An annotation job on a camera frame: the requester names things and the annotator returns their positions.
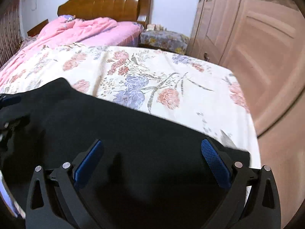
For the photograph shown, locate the brown wooden headboard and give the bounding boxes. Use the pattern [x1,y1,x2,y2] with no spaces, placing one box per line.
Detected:
[57,0,152,27]

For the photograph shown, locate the patterned red curtain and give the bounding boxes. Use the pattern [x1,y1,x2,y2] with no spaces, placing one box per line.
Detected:
[0,0,22,67]

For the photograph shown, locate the pink duvet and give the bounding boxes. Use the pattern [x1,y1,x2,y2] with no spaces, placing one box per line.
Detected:
[1,15,144,85]

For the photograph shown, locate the light wooden wardrobe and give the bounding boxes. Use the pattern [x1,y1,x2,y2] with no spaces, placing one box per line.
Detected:
[187,0,304,228]

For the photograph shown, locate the floral cream quilt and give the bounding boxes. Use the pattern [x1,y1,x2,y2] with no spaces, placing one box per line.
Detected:
[1,43,261,167]

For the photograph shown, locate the black pants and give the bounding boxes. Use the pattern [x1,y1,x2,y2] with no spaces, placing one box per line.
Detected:
[0,77,251,229]

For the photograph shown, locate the floral covered nightstand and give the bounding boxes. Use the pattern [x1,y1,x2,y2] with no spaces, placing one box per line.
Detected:
[139,24,190,55]

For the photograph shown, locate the dark wooden side cabinet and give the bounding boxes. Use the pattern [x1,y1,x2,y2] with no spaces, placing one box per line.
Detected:
[27,19,49,37]

